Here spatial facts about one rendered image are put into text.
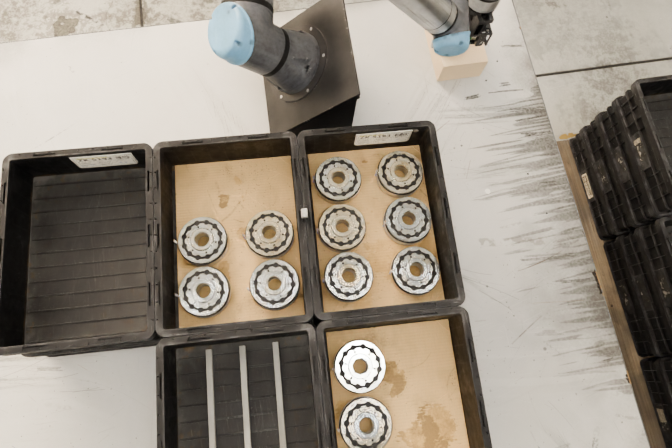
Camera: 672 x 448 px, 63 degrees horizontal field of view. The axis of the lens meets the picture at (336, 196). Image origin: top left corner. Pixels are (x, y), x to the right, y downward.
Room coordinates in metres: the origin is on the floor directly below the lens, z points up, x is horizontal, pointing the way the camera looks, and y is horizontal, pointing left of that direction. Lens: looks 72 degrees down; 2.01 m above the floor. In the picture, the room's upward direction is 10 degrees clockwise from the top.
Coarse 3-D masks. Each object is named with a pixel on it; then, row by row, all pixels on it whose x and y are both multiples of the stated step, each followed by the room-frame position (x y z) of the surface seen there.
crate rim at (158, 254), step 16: (160, 144) 0.39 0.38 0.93; (176, 144) 0.40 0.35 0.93; (192, 144) 0.40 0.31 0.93; (208, 144) 0.41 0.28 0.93; (160, 160) 0.36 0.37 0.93; (160, 176) 0.32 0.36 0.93; (160, 192) 0.29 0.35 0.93; (160, 208) 0.26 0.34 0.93; (160, 224) 0.23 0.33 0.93; (304, 224) 0.27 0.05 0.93; (160, 240) 0.19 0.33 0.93; (304, 240) 0.24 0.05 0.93; (160, 256) 0.16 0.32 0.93; (304, 256) 0.21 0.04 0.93; (160, 272) 0.13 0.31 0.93; (304, 272) 0.18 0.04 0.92; (160, 288) 0.10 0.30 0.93; (304, 288) 0.15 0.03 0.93; (160, 304) 0.07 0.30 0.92; (160, 320) 0.04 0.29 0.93; (256, 320) 0.07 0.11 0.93; (272, 320) 0.08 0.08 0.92; (288, 320) 0.08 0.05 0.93; (304, 320) 0.09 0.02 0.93; (160, 336) 0.02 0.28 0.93; (176, 336) 0.02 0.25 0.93
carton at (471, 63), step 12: (432, 36) 0.89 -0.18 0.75; (432, 48) 0.87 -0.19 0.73; (468, 48) 0.85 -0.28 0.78; (480, 48) 0.86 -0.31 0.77; (432, 60) 0.84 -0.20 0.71; (444, 60) 0.80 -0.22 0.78; (456, 60) 0.81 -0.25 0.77; (468, 60) 0.82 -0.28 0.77; (480, 60) 0.82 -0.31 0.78; (444, 72) 0.79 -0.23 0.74; (456, 72) 0.80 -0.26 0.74; (468, 72) 0.81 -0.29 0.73; (480, 72) 0.82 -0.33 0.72
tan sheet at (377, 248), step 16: (320, 160) 0.45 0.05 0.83; (352, 160) 0.47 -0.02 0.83; (368, 160) 0.47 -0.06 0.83; (368, 176) 0.44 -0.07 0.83; (400, 176) 0.45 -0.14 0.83; (368, 192) 0.40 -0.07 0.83; (416, 192) 0.42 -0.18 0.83; (320, 208) 0.34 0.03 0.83; (368, 208) 0.36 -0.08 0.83; (384, 208) 0.37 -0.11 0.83; (368, 224) 0.32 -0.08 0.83; (320, 240) 0.27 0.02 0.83; (368, 240) 0.29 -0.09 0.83; (384, 240) 0.29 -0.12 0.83; (432, 240) 0.31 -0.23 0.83; (320, 256) 0.24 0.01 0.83; (368, 256) 0.25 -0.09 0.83; (384, 256) 0.26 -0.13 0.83; (320, 272) 0.20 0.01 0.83; (384, 272) 0.22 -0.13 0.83; (416, 272) 0.24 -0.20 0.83; (384, 288) 0.19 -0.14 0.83; (336, 304) 0.14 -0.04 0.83; (352, 304) 0.15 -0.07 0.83; (368, 304) 0.15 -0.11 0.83; (384, 304) 0.16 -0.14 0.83
